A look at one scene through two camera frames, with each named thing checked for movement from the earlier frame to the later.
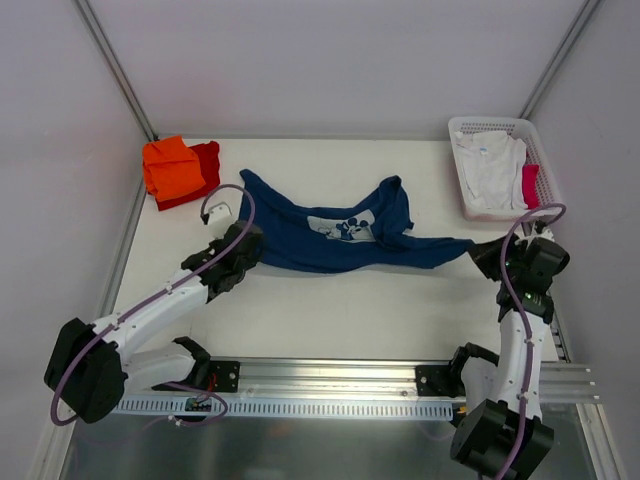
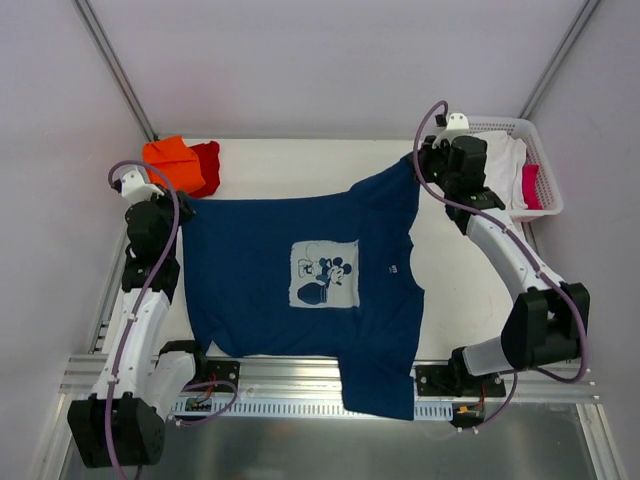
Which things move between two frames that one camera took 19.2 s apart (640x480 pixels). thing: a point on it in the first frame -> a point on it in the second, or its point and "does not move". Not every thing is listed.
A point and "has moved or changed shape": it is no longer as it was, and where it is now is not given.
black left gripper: (245, 240) -> (181, 206)
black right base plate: (438, 380) does not move
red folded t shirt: (208, 155) does not move
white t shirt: (491, 168) does not move
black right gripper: (501, 255) -> (428, 160)
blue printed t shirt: (297, 237) has moved or changed shape
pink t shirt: (529, 184) does not move
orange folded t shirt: (171, 169) does not move
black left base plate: (222, 377) does not move
